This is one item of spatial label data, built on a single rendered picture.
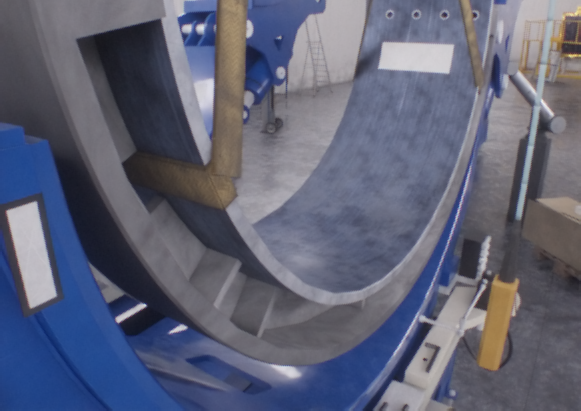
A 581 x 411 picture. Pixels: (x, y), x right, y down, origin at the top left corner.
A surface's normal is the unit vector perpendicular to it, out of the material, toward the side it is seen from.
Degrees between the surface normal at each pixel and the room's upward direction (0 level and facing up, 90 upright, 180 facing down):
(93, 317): 90
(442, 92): 65
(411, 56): 75
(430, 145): 45
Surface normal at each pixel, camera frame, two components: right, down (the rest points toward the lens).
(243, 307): -0.44, -0.38
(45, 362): 0.83, 0.19
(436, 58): -0.55, 0.03
